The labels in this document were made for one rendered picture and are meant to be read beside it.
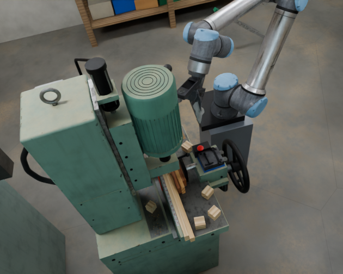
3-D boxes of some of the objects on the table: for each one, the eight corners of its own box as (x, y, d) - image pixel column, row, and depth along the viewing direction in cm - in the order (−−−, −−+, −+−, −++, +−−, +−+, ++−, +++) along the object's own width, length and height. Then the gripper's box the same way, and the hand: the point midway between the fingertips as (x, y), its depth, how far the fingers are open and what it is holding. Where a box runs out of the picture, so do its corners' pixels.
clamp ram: (201, 177, 140) (200, 167, 133) (185, 182, 139) (184, 172, 132) (194, 162, 146) (193, 151, 139) (179, 167, 145) (177, 156, 138)
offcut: (203, 219, 128) (203, 215, 125) (206, 228, 125) (205, 224, 122) (194, 221, 128) (193, 217, 125) (195, 230, 125) (195, 226, 122)
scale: (179, 225, 122) (179, 225, 122) (176, 226, 122) (176, 226, 121) (148, 136, 153) (148, 136, 153) (146, 136, 152) (146, 136, 152)
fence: (185, 241, 123) (184, 236, 119) (181, 242, 123) (180, 237, 118) (148, 135, 160) (146, 129, 156) (145, 136, 160) (143, 130, 156)
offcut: (214, 220, 127) (214, 217, 124) (207, 215, 129) (207, 211, 126) (220, 214, 128) (220, 210, 125) (214, 209, 130) (214, 204, 127)
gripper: (223, 78, 123) (210, 123, 130) (182, 66, 131) (172, 108, 138) (215, 79, 116) (202, 126, 123) (172, 66, 124) (162, 111, 131)
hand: (183, 118), depth 128 cm, fingers open, 14 cm apart
